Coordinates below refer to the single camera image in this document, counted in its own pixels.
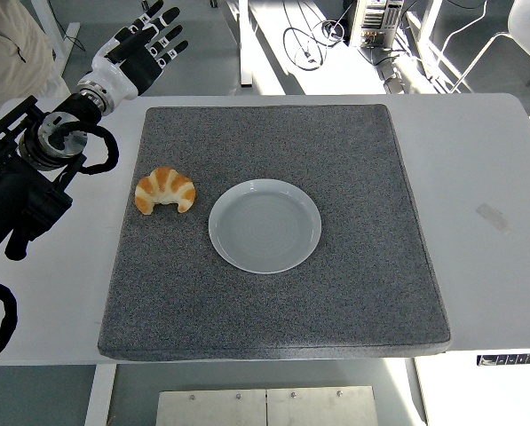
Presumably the white table leg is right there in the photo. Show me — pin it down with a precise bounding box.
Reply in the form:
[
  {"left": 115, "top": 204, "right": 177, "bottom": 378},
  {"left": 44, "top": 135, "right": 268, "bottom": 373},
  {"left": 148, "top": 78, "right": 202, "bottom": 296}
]
[{"left": 83, "top": 363, "right": 118, "bottom": 426}]

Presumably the black table control panel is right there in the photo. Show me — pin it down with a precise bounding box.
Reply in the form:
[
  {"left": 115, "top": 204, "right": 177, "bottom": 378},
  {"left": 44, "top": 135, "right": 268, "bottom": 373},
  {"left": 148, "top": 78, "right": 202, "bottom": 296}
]
[{"left": 476, "top": 352, "right": 530, "bottom": 367}]

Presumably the white round plate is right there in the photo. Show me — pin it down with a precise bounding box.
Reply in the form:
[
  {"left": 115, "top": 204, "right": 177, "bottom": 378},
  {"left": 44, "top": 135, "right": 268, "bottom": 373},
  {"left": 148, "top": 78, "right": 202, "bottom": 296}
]
[{"left": 208, "top": 177, "right": 323, "bottom": 275}]

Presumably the clear tape piece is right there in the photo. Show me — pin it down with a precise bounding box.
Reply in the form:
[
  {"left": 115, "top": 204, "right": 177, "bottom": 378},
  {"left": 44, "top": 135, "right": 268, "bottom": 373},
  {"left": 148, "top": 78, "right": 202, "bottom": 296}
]
[{"left": 475, "top": 202, "right": 512, "bottom": 235}]

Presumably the white slim desk leg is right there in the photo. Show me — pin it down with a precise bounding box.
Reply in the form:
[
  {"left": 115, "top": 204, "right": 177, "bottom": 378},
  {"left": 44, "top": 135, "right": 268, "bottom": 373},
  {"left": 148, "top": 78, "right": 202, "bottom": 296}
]
[{"left": 239, "top": 0, "right": 253, "bottom": 89}]

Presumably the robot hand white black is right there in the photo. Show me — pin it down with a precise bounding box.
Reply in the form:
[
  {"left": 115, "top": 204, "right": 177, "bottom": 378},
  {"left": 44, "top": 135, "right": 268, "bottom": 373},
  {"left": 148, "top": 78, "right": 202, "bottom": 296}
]
[{"left": 75, "top": 0, "right": 190, "bottom": 101}]

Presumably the grey metal plate with screws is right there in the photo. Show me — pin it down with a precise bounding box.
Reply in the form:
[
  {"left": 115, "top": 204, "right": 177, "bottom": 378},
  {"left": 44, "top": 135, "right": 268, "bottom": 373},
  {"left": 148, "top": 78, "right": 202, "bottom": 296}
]
[{"left": 155, "top": 385, "right": 380, "bottom": 426}]

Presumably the black coiled floor cable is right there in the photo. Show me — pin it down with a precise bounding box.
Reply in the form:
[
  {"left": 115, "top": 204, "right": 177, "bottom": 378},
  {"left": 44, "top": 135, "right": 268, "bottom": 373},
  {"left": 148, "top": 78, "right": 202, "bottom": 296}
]
[{"left": 282, "top": 20, "right": 350, "bottom": 72}]

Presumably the computer tower case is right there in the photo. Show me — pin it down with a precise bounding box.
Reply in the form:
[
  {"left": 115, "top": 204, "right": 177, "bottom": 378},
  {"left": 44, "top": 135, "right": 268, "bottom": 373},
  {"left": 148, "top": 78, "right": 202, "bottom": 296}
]
[{"left": 347, "top": 0, "right": 403, "bottom": 48}]

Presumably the white desk leg with foot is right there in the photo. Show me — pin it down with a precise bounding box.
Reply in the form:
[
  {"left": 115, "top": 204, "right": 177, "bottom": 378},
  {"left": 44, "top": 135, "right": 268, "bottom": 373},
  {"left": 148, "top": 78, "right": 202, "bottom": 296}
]
[{"left": 31, "top": 0, "right": 82, "bottom": 79}]

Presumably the person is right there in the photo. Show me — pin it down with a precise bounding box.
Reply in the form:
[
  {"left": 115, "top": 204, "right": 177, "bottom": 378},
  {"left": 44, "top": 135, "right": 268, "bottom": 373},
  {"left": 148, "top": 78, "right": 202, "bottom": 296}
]
[{"left": 0, "top": 0, "right": 73, "bottom": 119}]

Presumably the croissant bread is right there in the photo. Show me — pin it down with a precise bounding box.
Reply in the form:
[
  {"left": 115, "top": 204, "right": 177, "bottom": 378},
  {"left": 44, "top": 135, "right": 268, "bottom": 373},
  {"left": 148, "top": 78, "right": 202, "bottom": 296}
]
[{"left": 134, "top": 166, "right": 197, "bottom": 217}]

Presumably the grey speckled mat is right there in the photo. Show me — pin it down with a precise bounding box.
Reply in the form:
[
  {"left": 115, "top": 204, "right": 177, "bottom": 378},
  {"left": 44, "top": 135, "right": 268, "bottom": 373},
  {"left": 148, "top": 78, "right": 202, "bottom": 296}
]
[{"left": 97, "top": 104, "right": 452, "bottom": 363}]

